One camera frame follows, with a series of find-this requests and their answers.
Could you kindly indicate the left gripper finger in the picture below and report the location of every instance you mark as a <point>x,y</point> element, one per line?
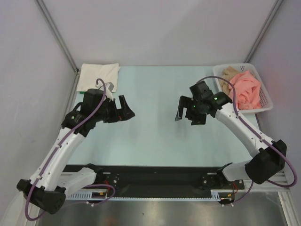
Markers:
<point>126,114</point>
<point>124,106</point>

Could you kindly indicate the beige t shirt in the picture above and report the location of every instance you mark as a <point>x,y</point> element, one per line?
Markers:
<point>227,74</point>

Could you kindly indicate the white slotted cable duct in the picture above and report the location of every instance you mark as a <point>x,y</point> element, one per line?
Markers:
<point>98,194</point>

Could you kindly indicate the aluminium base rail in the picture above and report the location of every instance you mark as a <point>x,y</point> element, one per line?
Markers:
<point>279,178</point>

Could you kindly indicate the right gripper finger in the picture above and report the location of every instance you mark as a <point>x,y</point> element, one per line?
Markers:
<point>199,119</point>
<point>184,102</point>

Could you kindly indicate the right aluminium frame post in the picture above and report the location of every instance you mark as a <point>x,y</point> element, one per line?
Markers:
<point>267,23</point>

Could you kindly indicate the pink polo shirt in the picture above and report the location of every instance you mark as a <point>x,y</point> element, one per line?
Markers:
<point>247,89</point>

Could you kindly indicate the white plastic basket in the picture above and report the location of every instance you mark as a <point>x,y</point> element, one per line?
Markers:
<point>265,101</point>

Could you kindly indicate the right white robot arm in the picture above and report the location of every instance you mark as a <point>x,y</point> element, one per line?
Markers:
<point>267,155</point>

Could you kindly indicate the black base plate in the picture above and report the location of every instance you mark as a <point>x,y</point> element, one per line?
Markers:
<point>204,178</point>

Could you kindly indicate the folded white t shirt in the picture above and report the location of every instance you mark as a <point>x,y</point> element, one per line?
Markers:
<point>89,73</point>

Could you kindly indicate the left aluminium frame post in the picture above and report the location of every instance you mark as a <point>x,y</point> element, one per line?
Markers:
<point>56,34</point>

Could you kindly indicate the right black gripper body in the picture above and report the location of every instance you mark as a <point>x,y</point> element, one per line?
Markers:
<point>189,109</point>

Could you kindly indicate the aluminium frame post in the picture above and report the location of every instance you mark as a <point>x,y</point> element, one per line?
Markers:
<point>267,23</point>
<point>56,34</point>

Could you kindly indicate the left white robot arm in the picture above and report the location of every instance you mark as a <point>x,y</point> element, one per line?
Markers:
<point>42,189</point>

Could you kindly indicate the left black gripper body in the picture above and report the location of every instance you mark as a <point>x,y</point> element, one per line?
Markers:
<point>108,112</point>

